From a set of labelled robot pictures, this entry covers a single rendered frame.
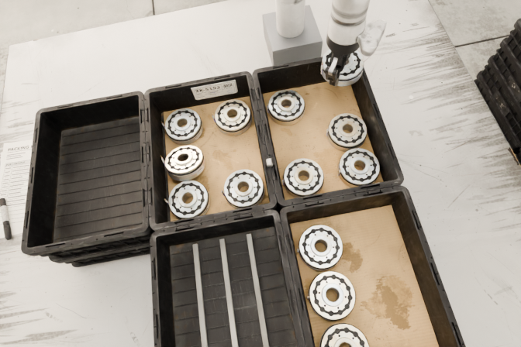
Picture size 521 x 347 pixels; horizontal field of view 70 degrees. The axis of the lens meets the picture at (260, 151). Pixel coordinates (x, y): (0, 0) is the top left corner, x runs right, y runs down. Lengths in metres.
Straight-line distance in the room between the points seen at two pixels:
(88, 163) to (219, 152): 0.37
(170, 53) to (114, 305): 0.86
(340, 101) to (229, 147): 0.35
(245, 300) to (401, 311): 0.35
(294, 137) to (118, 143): 0.51
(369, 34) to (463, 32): 1.78
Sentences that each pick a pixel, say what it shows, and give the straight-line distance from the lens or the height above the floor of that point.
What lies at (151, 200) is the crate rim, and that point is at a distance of 0.94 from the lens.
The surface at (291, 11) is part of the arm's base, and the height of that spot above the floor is 0.92.
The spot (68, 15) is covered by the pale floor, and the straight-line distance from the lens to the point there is 2.94.
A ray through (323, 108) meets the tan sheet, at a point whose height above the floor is 0.83.
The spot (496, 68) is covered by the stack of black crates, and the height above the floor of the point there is 0.38.
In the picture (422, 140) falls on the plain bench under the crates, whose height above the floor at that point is 0.70.
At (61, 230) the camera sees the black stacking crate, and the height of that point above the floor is 0.83.
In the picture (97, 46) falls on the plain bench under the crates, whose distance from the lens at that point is 1.59.
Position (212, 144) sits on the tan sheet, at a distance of 1.06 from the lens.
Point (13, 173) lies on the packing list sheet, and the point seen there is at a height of 0.70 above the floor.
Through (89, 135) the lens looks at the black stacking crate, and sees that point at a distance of 1.20.
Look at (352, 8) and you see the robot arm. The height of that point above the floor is 1.24.
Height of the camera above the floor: 1.76
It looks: 64 degrees down
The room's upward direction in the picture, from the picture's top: 10 degrees counter-clockwise
